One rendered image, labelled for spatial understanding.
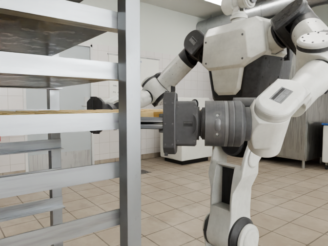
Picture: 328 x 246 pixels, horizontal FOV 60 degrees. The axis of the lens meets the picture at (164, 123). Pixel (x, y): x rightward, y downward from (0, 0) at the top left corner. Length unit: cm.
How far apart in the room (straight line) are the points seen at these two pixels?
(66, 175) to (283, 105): 38
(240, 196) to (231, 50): 52
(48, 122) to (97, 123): 8
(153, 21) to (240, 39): 495
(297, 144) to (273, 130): 471
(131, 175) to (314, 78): 41
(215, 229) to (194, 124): 65
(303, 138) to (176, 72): 410
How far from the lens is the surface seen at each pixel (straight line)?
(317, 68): 68
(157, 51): 582
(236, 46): 102
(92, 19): 52
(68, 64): 49
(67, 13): 51
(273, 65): 107
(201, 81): 658
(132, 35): 52
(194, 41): 123
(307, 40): 74
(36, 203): 95
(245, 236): 109
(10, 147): 90
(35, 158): 481
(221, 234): 111
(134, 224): 55
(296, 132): 524
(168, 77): 128
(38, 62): 48
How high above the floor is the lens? 108
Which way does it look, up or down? 4 degrees down
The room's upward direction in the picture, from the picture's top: straight up
